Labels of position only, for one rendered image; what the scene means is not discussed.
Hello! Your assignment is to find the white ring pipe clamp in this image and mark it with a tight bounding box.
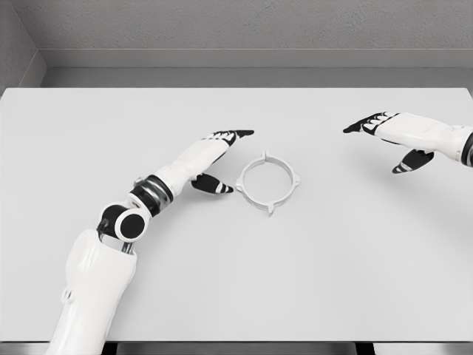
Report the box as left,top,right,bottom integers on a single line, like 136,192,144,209
235,149,302,218

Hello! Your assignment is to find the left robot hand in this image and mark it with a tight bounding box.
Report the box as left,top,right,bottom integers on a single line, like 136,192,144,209
171,129,255,195

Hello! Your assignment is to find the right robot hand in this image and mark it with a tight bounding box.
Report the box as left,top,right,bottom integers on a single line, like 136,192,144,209
342,111,446,175

